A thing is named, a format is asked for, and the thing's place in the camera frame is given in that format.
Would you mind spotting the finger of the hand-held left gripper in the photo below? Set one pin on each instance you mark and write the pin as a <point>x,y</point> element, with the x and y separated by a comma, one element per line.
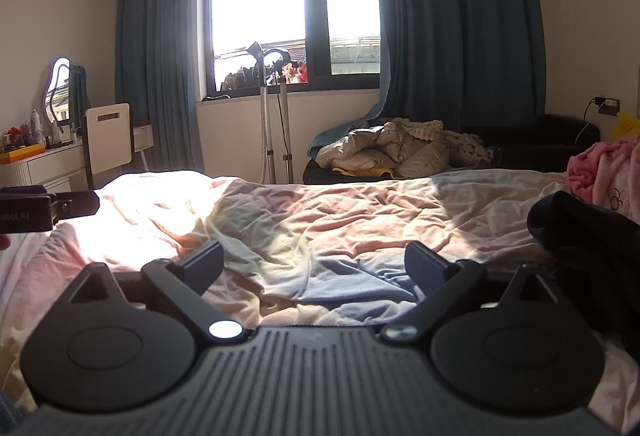
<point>22,191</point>
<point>77,205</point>

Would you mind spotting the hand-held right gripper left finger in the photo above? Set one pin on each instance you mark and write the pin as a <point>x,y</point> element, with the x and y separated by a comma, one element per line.
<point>202,268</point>

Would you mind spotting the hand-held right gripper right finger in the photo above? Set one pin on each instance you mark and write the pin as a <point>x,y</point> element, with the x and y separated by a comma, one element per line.
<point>425,271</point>

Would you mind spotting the dark denim jeans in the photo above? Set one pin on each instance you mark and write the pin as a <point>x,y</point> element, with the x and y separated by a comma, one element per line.
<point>585,236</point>

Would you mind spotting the white vanity table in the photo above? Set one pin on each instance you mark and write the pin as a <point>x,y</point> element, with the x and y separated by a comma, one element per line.
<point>45,165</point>

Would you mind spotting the yellow tray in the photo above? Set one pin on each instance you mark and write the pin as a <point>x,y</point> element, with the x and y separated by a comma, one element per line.
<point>20,155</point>

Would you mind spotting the white spray bottle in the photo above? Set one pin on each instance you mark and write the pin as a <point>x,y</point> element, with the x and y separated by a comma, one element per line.
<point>35,125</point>

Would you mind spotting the white chair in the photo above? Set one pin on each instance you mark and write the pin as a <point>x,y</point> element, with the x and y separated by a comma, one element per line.
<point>107,135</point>

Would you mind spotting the wavy vanity mirror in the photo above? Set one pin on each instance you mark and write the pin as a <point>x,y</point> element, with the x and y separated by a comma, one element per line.
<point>57,90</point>

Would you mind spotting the dark hanging cloth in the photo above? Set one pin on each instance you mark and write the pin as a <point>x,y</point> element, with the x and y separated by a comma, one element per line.
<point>79,95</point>

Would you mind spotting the pale crumpled bed sheet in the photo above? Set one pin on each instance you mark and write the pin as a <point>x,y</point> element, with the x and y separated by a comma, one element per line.
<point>325,226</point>

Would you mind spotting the yellow blanket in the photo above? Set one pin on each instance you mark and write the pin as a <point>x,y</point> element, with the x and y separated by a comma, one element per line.
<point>365,172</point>

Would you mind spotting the beige down jacket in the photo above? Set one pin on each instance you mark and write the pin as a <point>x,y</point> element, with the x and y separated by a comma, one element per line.
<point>370,150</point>

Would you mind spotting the white patterned blanket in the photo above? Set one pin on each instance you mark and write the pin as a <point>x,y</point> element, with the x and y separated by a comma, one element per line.
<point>467,145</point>

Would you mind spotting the cream knitted blanket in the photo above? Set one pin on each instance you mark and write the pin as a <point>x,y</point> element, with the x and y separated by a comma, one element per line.
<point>420,128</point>

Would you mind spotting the garment steamer stand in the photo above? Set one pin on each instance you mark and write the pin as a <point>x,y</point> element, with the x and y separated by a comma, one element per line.
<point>264,125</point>

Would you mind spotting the blue curtain beside chair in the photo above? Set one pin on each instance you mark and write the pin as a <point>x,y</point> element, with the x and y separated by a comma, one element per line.
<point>155,65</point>

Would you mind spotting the black sofa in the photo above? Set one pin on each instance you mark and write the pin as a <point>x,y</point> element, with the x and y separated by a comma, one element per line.
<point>550,135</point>

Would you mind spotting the clutter outside window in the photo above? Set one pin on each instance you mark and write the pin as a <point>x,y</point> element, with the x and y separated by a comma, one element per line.
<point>240,78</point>

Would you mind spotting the pink fleece garment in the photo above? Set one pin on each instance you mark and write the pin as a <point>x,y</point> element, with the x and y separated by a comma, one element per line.
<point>605,176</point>

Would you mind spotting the yellow plush item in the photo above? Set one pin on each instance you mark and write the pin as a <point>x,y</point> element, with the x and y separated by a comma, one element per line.
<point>627,125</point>

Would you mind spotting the blue curtain draped on sofa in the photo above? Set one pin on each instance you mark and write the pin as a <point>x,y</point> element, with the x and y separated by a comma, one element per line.
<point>450,15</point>

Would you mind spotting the wall power socket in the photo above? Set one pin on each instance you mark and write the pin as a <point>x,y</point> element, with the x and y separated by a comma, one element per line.
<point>609,105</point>

